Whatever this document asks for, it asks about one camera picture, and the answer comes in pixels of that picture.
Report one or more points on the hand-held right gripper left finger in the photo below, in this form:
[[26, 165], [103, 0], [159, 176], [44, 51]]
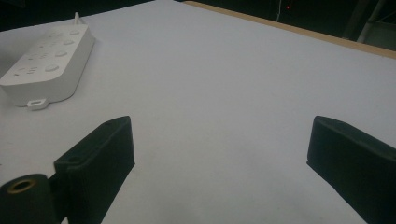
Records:
[[96, 161]]

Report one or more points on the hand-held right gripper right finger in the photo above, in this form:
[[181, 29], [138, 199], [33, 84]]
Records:
[[355, 161]]

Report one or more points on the white power strip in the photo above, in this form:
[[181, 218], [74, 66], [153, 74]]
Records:
[[46, 65]]

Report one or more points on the metal stand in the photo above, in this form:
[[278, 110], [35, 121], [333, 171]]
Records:
[[369, 23]]

